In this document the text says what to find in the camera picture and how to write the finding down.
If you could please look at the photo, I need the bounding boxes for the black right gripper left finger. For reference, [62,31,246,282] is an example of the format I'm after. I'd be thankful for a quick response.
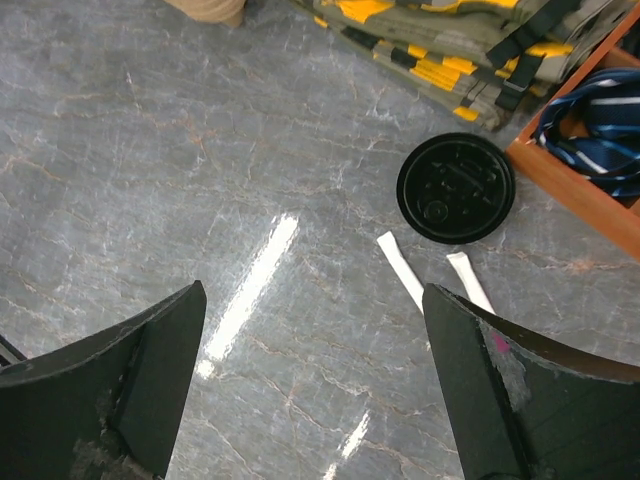
[1,281,207,479]

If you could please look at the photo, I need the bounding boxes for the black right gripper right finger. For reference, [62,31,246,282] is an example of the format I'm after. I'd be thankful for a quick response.
[422,284,639,479]

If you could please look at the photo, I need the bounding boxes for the black plastic cup lid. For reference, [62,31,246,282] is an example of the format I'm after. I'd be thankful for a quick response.
[396,132,516,245]

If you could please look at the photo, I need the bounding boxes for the white wrapped straw right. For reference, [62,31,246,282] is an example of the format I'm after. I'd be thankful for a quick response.
[447,252,495,314]

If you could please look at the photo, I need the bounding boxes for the white wrapped straw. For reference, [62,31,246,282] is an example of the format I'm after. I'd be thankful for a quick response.
[377,231,424,314]
[447,252,495,314]

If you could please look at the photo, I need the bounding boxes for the white wrapped straw left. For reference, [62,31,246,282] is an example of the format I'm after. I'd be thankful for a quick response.
[377,231,424,314]

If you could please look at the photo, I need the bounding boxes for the orange wooden divided tray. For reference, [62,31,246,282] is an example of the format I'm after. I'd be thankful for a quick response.
[506,1,639,259]

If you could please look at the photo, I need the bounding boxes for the blue striped rolled tie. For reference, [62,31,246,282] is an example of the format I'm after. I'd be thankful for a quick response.
[534,67,639,199]

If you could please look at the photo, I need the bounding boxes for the camouflage folded cloth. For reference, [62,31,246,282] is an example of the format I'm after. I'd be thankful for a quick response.
[297,1,635,130]

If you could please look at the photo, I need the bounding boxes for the brown pulp cup carrier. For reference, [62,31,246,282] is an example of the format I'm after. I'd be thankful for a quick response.
[166,0,246,28]

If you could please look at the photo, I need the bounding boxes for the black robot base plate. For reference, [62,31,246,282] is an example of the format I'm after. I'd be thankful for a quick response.
[0,335,27,368]

